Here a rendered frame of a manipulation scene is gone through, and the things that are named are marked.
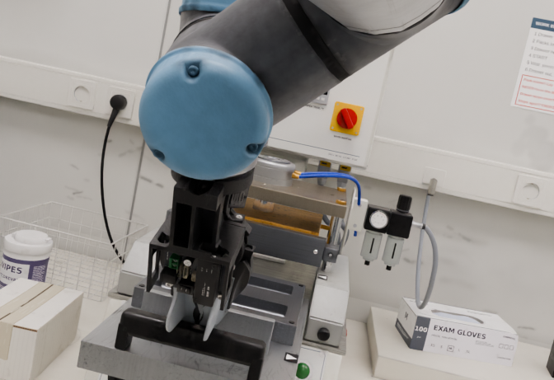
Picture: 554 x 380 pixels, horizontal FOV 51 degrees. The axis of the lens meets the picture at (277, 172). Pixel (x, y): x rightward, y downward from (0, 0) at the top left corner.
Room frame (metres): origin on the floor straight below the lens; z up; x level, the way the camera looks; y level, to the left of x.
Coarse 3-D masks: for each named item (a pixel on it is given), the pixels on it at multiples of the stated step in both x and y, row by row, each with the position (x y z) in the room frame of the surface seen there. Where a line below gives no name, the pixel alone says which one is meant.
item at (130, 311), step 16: (128, 320) 0.56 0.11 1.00; (144, 320) 0.56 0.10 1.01; (160, 320) 0.56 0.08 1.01; (128, 336) 0.56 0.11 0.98; (144, 336) 0.55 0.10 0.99; (160, 336) 0.55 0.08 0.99; (176, 336) 0.55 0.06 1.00; (192, 336) 0.55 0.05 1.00; (224, 336) 0.55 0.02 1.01; (240, 336) 0.56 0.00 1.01; (208, 352) 0.55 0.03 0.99; (224, 352) 0.55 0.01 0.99; (240, 352) 0.55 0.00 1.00; (256, 352) 0.54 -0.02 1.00; (256, 368) 0.54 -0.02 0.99
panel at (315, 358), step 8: (304, 352) 0.77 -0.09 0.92; (312, 352) 0.77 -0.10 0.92; (320, 352) 0.77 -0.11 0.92; (304, 360) 0.76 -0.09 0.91; (312, 360) 0.76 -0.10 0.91; (320, 360) 0.76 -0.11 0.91; (312, 368) 0.76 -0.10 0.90; (320, 368) 0.76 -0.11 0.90; (104, 376) 0.75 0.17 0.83; (312, 376) 0.76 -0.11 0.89; (320, 376) 0.76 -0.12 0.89
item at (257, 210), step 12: (252, 204) 1.00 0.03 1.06; (264, 204) 0.96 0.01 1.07; (276, 204) 1.05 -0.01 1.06; (252, 216) 0.91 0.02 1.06; (264, 216) 0.93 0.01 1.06; (276, 216) 0.95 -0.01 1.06; (288, 216) 0.97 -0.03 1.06; (300, 216) 0.99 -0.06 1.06; (312, 216) 1.02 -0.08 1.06; (288, 228) 0.89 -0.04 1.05; (300, 228) 0.89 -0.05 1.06; (312, 228) 0.91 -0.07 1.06; (324, 228) 1.00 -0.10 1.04
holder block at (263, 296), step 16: (160, 272) 0.74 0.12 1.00; (144, 288) 0.67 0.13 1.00; (160, 288) 0.68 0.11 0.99; (256, 288) 0.76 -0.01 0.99; (272, 288) 0.80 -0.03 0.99; (288, 288) 0.80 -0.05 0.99; (304, 288) 0.80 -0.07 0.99; (240, 304) 0.72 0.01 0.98; (256, 304) 0.72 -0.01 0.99; (272, 304) 0.72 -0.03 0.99; (288, 304) 0.72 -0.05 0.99; (288, 320) 0.67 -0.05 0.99; (272, 336) 0.66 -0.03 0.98; (288, 336) 0.65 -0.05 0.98
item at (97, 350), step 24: (120, 312) 0.65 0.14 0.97; (240, 312) 0.62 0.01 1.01; (96, 336) 0.57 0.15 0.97; (264, 336) 0.61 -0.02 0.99; (96, 360) 0.56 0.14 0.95; (120, 360) 0.56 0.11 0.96; (144, 360) 0.55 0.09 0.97; (168, 360) 0.56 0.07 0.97; (192, 360) 0.57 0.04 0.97; (216, 360) 0.58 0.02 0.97; (264, 360) 0.60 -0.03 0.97
